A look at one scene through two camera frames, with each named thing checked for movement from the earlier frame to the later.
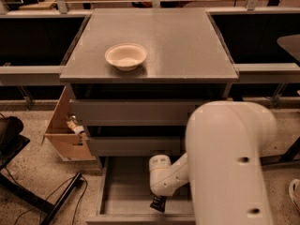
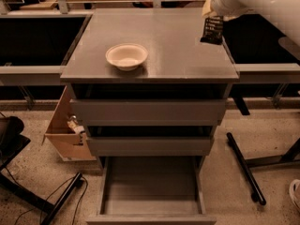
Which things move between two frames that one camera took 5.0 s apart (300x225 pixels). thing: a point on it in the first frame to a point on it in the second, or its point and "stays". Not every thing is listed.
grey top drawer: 134,112 stays
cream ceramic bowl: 126,56 stays
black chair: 11,142 stays
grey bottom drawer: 125,196 stays
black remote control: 158,203 to 213,30
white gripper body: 161,187 to 222,4
